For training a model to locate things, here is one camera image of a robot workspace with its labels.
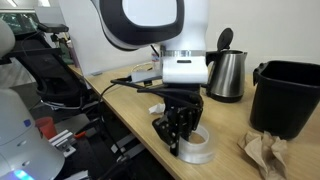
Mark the clear tape roll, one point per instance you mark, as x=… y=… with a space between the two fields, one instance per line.
x=199 y=149

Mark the black plastic bin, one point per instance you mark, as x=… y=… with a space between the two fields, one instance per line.
x=286 y=95

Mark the aluminium extrusion rail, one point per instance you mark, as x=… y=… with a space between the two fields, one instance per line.
x=63 y=142

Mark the stainless steel electric kettle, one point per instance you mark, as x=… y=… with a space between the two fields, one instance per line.
x=227 y=75

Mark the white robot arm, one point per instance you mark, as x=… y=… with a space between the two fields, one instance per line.
x=179 y=28

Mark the black office chair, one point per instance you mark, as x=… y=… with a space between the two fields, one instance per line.
x=57 y=85

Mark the crumpled white paper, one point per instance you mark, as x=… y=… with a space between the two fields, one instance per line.
x=157 y=109

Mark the red cup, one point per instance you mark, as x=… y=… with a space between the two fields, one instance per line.
x=46 y=126

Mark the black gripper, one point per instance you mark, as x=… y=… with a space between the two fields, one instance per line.
x=189 y=98

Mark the crumpled brown paper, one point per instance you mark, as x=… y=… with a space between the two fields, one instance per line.
x=268 y=152

